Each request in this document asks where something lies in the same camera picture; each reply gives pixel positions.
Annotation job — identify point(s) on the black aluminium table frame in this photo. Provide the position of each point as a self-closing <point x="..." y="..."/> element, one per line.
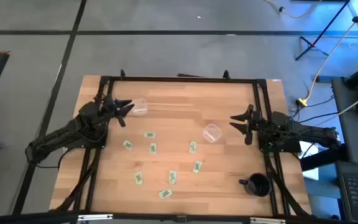
<point x="182" y="79"/>

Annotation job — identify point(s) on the green sweetener packet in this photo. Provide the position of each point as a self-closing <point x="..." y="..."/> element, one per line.
<point x="165" y="193"/>
<point x="197" y="166"/>
<point x="153" y="148"/>
<point x="127" y="145"/>
<point x="172" y="176"/>
<point x="138" y="178"/>
<point x="149" y="134"/>
<point x="192" y="147"/>

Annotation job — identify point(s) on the black mug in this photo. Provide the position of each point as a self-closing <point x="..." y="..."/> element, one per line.
<point x="258" y="185"/>

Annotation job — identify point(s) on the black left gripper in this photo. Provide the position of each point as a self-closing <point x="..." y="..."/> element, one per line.
<point x="112" y="109"/>

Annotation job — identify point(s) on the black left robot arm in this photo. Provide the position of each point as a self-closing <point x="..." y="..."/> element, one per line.
<point x="57" y="137"/>

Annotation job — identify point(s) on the silver metal bracket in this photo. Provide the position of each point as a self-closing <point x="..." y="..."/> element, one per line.
<point x="267" y="220"/>
<point x="95" y="216"/>

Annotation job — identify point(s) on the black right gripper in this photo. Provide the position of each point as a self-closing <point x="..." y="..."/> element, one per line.
<point x="255" y="121"/>

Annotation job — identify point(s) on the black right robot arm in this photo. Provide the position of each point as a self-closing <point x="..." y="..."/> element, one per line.
<point x="309" y="132"/>

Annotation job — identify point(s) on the clear plastic container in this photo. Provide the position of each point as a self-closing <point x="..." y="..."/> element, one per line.
<point x="212" y="133"/>
<point x="139" y="107"/>

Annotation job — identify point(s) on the thick black beam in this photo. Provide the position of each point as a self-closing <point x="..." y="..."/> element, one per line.
<point x="322" y="158"/>

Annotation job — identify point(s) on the black tripod stand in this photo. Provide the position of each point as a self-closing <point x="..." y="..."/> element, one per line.
<point x="311" y="45"/>

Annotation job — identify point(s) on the white paper sheet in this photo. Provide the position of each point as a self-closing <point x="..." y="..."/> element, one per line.
<point x="312" y="152"/>

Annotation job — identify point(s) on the black crossbar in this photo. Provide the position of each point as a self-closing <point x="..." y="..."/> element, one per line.
<point x="26" y="217"/>

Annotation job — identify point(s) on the yellow plug adapter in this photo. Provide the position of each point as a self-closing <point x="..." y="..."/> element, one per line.
<point x="302" y="102"/>

